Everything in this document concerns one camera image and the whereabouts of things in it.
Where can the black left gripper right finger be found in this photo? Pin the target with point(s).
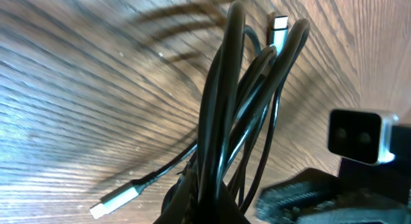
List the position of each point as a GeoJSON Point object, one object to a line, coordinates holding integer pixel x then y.
{"type": "Point", "coordinates": [314, 196]}

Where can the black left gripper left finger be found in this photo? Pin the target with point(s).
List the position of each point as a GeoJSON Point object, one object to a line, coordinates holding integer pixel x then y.
{"type": "Point", "coordinates": [180, 204]}

